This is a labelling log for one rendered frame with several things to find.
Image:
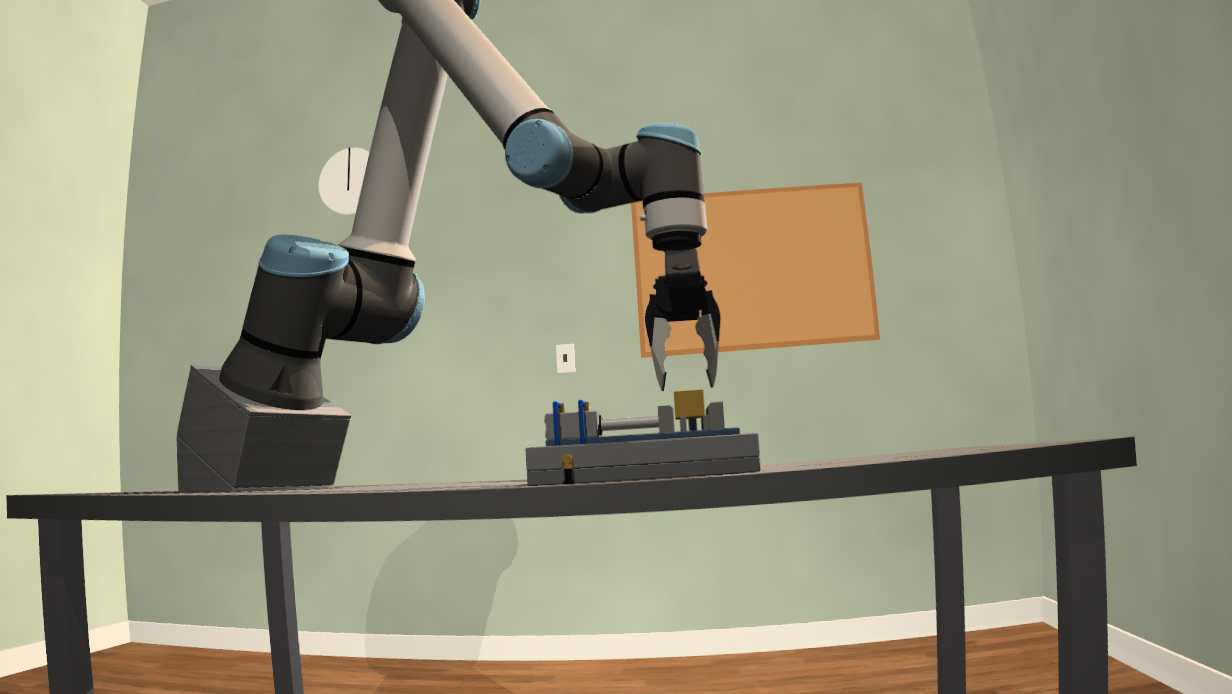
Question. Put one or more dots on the yellow rectangular block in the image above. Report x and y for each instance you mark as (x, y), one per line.
(689, 403)

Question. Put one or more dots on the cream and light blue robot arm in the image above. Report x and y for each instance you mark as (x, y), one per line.
(303, 291)

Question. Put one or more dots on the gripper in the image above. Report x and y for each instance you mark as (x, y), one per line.
(681, 305)

